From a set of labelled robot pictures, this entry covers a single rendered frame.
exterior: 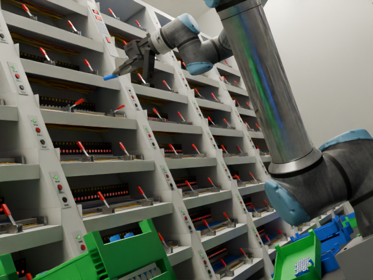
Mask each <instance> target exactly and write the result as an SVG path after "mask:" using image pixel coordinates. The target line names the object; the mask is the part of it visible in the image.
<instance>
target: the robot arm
mask: <svg viewBox="0 0 373 280"><path fill-rule="evenodd" d="M203 1H204V2H205V4H206V5H207V6H208V7H209V8H215V10H216V12H217V14H218V15H219V17H220V20H221V23H222V25H223V29H222V30H221V32H220V34H219V35H218V36H216V37H214V38H211V39H209V40H207V41H204V42H201V40H200V38H199V36H198V35H199V34H200V28H199V26H198V24H197V22H196V21H195V19H194V18H193V17H192V16H191V15H190V14H187V13H184V14H182V15H181V16H178V17H177V18H176V19H174V20H172V21H171V22H169V23H168V24H166V25H164V26H163V27H162V28H160V29H158V30H156V31H155V32H153V33H152V34H150V33H147V34H146V37H144V38H143V39H141V40H137V39H136V40H132V41H131V42H129V43H127V44H126V45H124V46H123V47H124V49H125V54H126V56H128V58H129V59H128V58H125V59H120V58H119V57H116V58H115V60H114V61H115V70H114V71H113V73H112V75H118V74H119V76H122V75H125V74H128V73H131V72H134V71H136V70H137V69H140V68H141V67H143V75H142V80H145V81H153V77H154V64H155V54H157V55H159V54H166V53H168V52H169V51H171V50H172V49H174V48H176V47H177V49H178V52H179V54H180V56H181V58H182V60H183V62H184V64H185V67H186V69H187V70H188V72H189V74H190V75H192V76H197V75H200V74H203V73H205V72H208V71H210V70H211V69H212V68H213V65H214V64H216V63H218V62H220V61H222V60H225V59H227V58H229V57H232V56H234V58H235V60H236V63H237V65H238V69H239V71H240V74H241V77H242V79H243V82H244V84H245V88H246V90H247V93H248V95H249V98H250V101H251V103H252V106H253V109H254V112H255V114H256V117H257V119H258V122H259V125H260V128H261V131H262V133H263V136H264V138H265V141H266V144H267V147H268V149H269V152H270V155H271V157H272V161H271V163H270V165H269V168H268V170H269V173H270V176H271V178H270V179H267V181H266V182H265V183H264V188H265V192H266V195H267V197H268V199H269V201H270V203H271V205H272V206H273V208H274V209H275V210H276V212H277V213H278V215H279V216H280V217H281V218H282V219H283V220H284V221H285V222H286V223H288V224H290V225H292V226H299V225H301V224H304V223H306V222H310V221H311V220H313V219H314V218H316V217H318V216H320V215H322V214H324V213H326V212H328V211H330V210H331V209H333V208H335V207H337V206H339V205H341V204H343V203H345V202H347V201H349V203H350V204H351V206H352V208H353V209H354V212H355V217H356V222H357V227H358V230H359V233H360V234H361V236H362V238H365V237H367V236H370V235H372V234H373V138H372V137H371V135H370V134H369V133H368V131H367V130H365V129H363V128H357V129H352V130H350V131H348V132H345V133H342V134H340V135H338V136H336V137H334V138H332V139H330V140H329V141H328V142H325V143H324V144H322V145H321V146H320V147H319V148H318V149H316V148H314V147H312V146H311V144H310V141H309V138H308V135H307V132H306V129H305V127H304V124H303V120H302V118H301V115H300V112H299V109H298V106H297V104H296V101H295V98H294V95H293V92H292V90H291V87H290V83H289V80H288V78H287V75H286V72H285V69H284V66H283V63H282V61H281V58H280V55H279V52H278V49H277V46H276V44H275V41H274V37H273V34H272V32H271V29H270V26H269V23H268V20H267V18H266V15H265V12H264V9H263V8H264V6H265V5H266V3H267V1H268V0H203Z"/></svg>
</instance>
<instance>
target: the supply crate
mask: <svg viewBox="0 0 373 280"><path fill-rule="evenodd" d="M139 225H140V227H141V230H142V232H143V234H139V235H136V236H132V237H129V238H125V239H121V240H118V241H115V242H110V243H107V244H104V243H103V241H102V238H101V236H100V233H99V231H98V230H97V231H92V232H89V233H87V234H86V235H84V236H83V239H84V241H85V244H86V246H87V249H88V251H87V252H85V253H83V254H81V255H79V256H77V257H75V258H73V259H71V260H69V261H67V262H65V263H63V264H61V265H59V266H57V267H55V268H53V269H51V270H49V271H46V273H43V274H41V273H40V274H41V275H40V274H38V275H36V278H34V279H31V280H110V279H113V278H115V277H116V278H117V279H120V278H122V277H124V276H127V275H129V274H131V273H133V272H135V271H137V270H139V269H141V268H144V267H146V266H148V265H150V264H152V263H154V262H156V261H158V260H160V259H162V258H165V257H167V254H166V252H165V250H164V247H163V245H162V242H161V240H160V238H159V236H158V233H157V230H156V229H155V226H154V224H153V221H152V219H151V218H148V219H145V220H143V221H141V222H139ZM39 275H40V276H39Z"/></svg>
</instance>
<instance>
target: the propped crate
mask: <svg viewBox="0 0 373 280"><path fill-rule="evenodd" d="M309 234H310V235H309V236H307V237H305V238H302V239H300V240H298V241H295V242H293V243H290V244H288V245H286V246H283V247H280V246H279V244H276V245H275V246H274V248H275V249H276V251H277V253H276V260H275V267H274V275H273V279H270V280H321V242H320V240H319V239H318V237H317V235H316V234H315V232H314V231H313V229H311V230H309ZM306 257H309V258H311V260H312V261H313V263H314V266H313V265H312V263H310V264H308V266H307V268H308V269H309V271H310V272H308V273H305V274H303V275H301V276H298V277H296V276H295V275H294V273H295V272H296V271H295V268H296V266H295V264H296V263H297V261H298V260H302V259H303V258H306Z"/></svg>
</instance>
